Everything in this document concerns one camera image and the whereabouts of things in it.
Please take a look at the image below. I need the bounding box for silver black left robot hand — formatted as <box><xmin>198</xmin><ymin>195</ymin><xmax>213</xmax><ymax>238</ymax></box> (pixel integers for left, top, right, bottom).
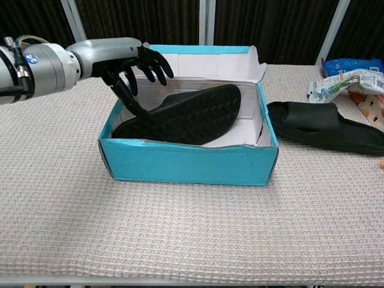
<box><xmin>65</xmin><ymin>37</ymin><xmax>175</xmax><ymax>120</ymax></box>

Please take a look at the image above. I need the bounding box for black rubber slipper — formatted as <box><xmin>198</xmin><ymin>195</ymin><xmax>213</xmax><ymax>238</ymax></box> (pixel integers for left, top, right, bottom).
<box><xmin>266</xmin><ymin>101</ymin><xmax>384</xmax><ymax>157</ymax></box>
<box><xmin>112</xmin><ymin>83</ymin><xmax>242</xmax><ymax>147</ymax></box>

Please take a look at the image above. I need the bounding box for light blue shoe box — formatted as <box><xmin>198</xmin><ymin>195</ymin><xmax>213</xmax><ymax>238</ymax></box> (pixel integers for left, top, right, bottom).
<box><xmin>98</xmin><ymin>44</ymin><xmax>280</xmax><ymax>187</ymax></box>

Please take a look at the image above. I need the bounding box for beige woven tablecloth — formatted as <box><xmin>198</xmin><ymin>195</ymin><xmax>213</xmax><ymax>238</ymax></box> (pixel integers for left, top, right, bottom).
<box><xmin>0</xmin><ymin>64</ymin><xmax>384</xmax><ymax>287</ymax></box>

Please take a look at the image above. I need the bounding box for white green snack bag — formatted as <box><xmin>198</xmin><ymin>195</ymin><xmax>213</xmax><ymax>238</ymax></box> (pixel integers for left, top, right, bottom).
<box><xmin>306</xmin><ymin>68</ymin><xmax>384</xmax><ymax>109</ymax></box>

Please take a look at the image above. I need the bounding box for orange printed package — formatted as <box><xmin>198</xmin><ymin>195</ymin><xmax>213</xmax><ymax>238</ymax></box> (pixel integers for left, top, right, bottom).
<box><xmin>347</xmin><ymin>89</ymin><xmax>384</xmax><ymax>127</ymax></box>

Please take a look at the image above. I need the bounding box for white metal frame post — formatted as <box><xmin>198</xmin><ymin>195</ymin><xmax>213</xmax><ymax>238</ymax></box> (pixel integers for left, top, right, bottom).
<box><xmin>198</xmin><ymin>0</ymin><xmax>217</xmax><ymax>46</ymax></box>
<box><xmin>59</xmin><ymin>0</ymin><xmax>91</xmax><ymax>43</ymax></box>
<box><xmin>314</xmin><ymin>0</ymin><xmax>352</xmax><ymax>65</ymax></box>

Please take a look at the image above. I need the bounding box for yellowish arm cable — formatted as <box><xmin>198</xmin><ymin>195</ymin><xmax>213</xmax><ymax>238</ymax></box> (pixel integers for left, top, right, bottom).
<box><xmin>16</xmin><ymin>35</ymin><xmax>50</xmax><ymax>46</ymax></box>

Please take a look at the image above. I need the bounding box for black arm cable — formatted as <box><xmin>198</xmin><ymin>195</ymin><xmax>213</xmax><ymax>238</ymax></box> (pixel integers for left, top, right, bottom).
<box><xmin>11</xmin><ymin>44</ymin><xmax>35</xmax><ymax>97</ymax></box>

